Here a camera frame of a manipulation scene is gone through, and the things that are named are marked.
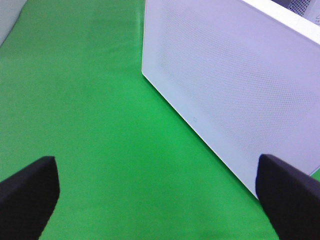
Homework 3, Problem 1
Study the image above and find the white microwave door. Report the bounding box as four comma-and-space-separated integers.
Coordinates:
141, 0, 320, 193

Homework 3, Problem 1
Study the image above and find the green table cloth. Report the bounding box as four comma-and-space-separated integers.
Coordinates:
0, 0, 278, 240

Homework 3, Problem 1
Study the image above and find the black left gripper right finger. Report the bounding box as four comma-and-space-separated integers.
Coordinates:
255, 154, 320, 240

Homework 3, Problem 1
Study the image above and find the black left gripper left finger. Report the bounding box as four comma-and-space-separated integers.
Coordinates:
0, 156, 60, 240

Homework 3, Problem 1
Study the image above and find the white microwave oven body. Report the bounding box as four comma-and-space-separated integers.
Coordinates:
272, 0, 320, 26

